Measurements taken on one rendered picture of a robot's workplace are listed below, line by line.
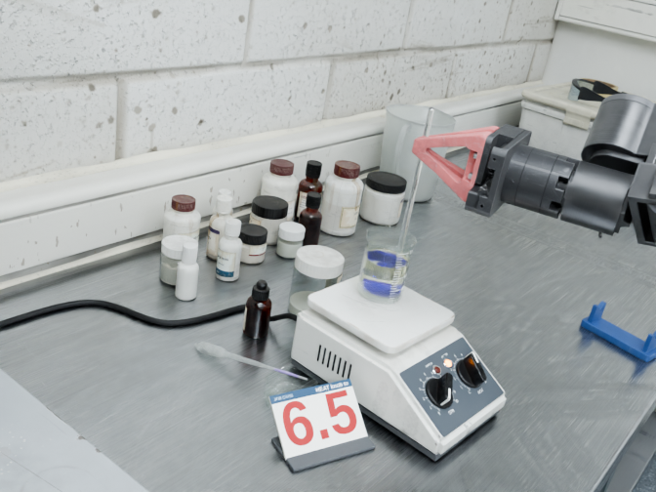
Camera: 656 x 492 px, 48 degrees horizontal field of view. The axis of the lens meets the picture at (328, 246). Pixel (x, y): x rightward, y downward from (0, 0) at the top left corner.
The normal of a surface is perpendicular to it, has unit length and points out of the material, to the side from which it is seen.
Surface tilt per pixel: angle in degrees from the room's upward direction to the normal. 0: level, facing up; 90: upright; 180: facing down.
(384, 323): 0
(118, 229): 90
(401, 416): 90
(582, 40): 91
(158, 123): 90
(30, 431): 0
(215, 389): 0
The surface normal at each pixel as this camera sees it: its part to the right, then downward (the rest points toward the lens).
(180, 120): 0.78, 0.37
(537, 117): -0.65, 0.29
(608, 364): 0.16, -0.89
